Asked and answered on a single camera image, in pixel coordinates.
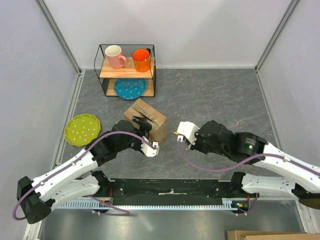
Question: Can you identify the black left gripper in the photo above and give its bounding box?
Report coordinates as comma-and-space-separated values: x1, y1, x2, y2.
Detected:
117, 116, 152, 154

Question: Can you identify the brown cardboard express box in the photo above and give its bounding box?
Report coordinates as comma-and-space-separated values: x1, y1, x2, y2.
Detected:
124, 98, 168, 146

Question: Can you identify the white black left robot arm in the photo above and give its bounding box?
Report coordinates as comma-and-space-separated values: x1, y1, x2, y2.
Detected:
12, 117, 160, 224

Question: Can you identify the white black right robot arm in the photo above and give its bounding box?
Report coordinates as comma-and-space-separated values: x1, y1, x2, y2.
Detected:
176, 120, 320, 210

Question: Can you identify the blue dotted plate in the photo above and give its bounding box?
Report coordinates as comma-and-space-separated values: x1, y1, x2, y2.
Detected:
113, 78, 147, 100

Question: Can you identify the green dotted plate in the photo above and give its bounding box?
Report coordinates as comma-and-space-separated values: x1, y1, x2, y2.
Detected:
64, 113, 101, 147

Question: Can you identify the orange ceramic mug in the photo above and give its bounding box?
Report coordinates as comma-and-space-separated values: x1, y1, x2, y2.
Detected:
132, 48, 151, 72

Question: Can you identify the pink ceramic mug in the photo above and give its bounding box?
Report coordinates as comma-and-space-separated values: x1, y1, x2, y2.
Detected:
104, 45, 127, 70

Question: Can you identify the cardboard sheet in corner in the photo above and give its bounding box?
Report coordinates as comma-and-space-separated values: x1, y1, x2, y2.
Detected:
226, 230, 320, 240

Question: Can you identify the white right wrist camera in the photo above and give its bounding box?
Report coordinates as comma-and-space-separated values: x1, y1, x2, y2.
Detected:
176, 121, 200, 145

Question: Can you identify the black wire wooden shelf rack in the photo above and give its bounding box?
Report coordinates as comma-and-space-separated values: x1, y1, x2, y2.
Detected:
94, 43, 157, 97

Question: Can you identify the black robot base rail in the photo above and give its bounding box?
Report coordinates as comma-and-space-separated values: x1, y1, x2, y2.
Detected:
93, 178, 259, 207

